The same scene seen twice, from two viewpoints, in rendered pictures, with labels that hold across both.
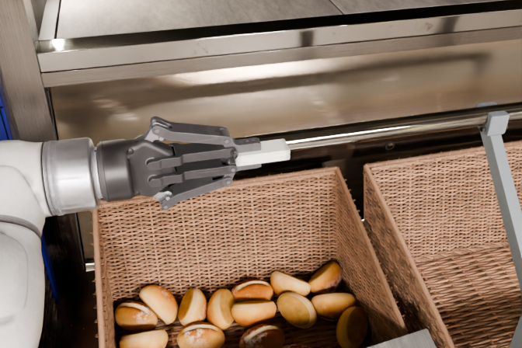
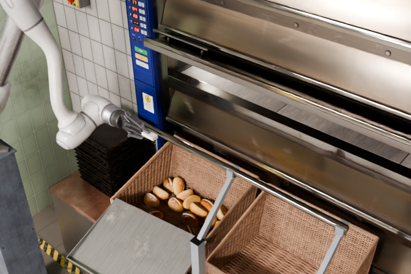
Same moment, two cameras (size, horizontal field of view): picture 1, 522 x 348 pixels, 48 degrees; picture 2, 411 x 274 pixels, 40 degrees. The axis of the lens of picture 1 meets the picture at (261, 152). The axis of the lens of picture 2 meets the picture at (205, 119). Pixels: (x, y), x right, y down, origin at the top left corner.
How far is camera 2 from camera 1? 1.95 m
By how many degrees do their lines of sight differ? 45
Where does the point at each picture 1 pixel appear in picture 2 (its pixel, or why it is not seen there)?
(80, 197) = (106, 120)
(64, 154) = (109, 108)
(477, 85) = (326, 178)
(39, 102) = (167, 91)
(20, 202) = (93, 114)
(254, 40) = (231, 104)
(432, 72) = (306, 159)
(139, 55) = (195, 90)
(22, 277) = (79, 128)
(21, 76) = (163, 80)
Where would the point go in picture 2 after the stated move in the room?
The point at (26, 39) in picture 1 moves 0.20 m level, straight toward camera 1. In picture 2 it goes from (166, 69) to (142, 87)
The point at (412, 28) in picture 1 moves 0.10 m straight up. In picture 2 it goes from (292, 132) to (294, 113)
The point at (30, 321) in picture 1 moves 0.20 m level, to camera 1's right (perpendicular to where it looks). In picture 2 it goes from (74, 138) to (96, 161)
